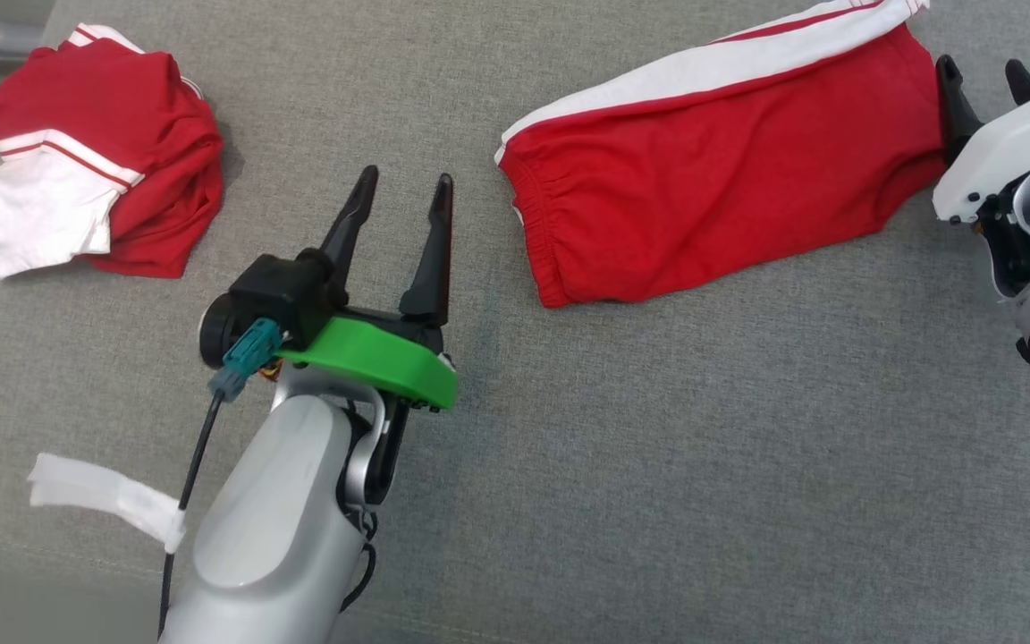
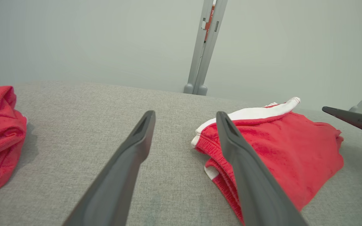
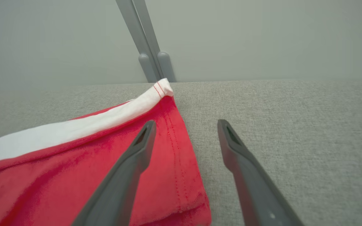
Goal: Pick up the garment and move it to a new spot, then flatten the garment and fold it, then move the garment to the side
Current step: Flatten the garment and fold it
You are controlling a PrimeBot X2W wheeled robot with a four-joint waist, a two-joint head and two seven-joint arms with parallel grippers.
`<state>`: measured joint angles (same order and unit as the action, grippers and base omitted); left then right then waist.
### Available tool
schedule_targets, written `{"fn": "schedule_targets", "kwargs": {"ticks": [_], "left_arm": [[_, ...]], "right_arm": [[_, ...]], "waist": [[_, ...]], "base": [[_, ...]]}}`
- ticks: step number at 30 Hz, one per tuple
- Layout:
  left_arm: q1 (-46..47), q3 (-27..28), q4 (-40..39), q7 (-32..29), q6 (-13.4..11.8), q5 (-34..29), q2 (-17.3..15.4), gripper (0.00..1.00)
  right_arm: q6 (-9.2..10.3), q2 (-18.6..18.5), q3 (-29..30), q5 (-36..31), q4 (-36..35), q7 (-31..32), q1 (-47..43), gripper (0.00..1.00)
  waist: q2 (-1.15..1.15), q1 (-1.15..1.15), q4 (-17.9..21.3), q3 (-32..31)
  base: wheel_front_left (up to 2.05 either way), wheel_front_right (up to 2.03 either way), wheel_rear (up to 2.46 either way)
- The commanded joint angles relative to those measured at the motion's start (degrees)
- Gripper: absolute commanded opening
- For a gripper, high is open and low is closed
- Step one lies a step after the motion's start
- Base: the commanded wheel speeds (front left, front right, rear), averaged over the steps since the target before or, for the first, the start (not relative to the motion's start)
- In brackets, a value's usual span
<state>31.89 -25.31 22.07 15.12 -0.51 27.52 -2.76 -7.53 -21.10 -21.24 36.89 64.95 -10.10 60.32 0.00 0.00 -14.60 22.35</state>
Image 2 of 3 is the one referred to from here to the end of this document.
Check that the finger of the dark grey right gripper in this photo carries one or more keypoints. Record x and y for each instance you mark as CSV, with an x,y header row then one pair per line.
x,y
347,116

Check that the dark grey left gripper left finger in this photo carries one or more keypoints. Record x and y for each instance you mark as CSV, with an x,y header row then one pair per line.
x,y
118,182

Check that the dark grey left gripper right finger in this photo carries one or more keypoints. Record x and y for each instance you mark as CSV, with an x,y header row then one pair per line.
x,y
256,188

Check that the red white-striped shorts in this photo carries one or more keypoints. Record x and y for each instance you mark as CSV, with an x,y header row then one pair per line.
x,y
294,150

